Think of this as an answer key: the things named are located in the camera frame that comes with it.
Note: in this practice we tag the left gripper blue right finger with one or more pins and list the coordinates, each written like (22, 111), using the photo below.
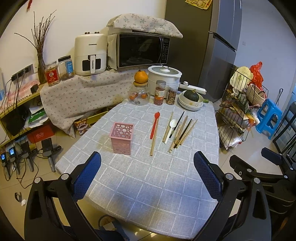
(210, 174)

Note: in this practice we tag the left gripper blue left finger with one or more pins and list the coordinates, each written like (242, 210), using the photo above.
(83, 175)

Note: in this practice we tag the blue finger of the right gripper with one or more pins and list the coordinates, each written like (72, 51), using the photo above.
(271, 156)

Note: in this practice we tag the black chopstick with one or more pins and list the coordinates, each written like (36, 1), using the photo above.
(182, 134)
(174, 128)

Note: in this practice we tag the pink perforated utensil holder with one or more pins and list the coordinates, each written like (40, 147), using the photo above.
(121, 136)

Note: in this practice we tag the red plastic spoon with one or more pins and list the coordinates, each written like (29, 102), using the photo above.
(156, 116)

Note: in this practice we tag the printed bamboo chopstick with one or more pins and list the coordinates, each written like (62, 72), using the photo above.
(176, 137)

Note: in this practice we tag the blue plastic stool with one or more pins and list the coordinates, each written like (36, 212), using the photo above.
(269, 116)

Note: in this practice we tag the woven basket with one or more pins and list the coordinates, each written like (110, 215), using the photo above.
(255, 95)

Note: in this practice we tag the grey checked tablecloth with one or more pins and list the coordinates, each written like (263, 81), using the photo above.
(162, 193)

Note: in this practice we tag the stack of white bowls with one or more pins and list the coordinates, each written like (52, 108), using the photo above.
(189, 104)

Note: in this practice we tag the red plastic bag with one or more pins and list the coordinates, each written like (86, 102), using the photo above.
(257, 79)

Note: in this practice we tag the floral cabinet cover cloth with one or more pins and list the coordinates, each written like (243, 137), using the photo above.
(71, 99)

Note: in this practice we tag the dark green pumpkin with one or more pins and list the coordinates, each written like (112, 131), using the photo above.
(191, 95)

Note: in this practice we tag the white roll behind bowls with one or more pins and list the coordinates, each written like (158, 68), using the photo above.
(185, 85)

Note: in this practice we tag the red spice jar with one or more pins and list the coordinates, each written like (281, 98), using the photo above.
(159, 93)

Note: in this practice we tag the glass jar with tangerines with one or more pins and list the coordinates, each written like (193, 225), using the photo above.
(139, 94)

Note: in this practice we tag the white rice cooker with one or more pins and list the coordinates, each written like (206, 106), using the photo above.
(170, 75)

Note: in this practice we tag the red label jar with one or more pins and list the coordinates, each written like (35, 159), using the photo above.
(52, 73)

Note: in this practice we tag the blue label jar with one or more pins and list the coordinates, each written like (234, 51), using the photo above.
(65, 67)

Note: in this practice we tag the orange tangerine on jar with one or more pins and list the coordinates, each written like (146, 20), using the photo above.
(141, 77)

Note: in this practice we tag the white air fryer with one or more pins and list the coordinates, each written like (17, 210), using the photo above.
(90, 54)

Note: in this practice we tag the black microwave oven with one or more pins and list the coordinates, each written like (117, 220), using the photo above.
(134, 49)

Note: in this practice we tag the grey refrigerator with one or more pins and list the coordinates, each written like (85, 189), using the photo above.
(206, 53)

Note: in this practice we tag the dried branches in vase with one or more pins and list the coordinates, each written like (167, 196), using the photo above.
(39, 32)

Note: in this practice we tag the floral microwave cover cloth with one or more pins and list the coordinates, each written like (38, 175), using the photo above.
(143, 23)

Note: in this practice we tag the black wire storage rack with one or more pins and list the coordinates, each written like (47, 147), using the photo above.
(236, 115)

